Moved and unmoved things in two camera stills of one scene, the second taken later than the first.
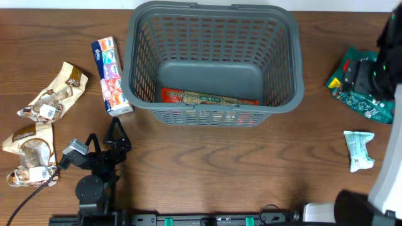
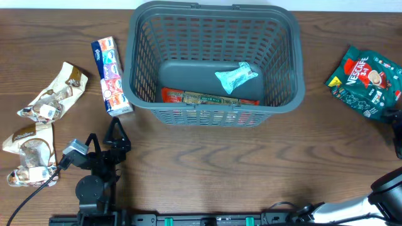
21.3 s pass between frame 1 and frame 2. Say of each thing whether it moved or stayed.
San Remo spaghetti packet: stayed
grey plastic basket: stayed
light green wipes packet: moved
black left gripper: stayed
